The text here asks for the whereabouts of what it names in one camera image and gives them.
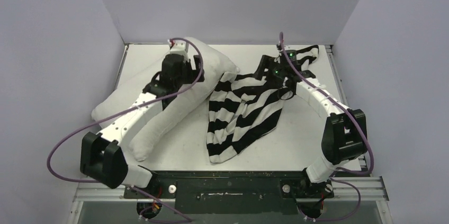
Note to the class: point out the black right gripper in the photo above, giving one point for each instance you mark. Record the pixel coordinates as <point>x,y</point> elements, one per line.
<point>264,66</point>

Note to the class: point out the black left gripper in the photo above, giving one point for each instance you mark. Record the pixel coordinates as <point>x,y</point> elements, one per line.
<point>193,74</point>

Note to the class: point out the black white striped pillowcase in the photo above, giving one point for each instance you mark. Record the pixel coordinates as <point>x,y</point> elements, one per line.
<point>242,109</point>

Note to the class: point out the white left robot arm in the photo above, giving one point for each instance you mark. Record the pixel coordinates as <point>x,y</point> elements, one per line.
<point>102,157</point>

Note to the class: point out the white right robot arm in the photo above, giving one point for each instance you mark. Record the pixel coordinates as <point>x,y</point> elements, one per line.
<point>344,137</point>

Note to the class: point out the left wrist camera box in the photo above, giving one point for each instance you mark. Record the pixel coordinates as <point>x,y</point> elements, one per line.
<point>179,47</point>

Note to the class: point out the black metal base rail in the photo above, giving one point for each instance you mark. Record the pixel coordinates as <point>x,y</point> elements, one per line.
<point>235,197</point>

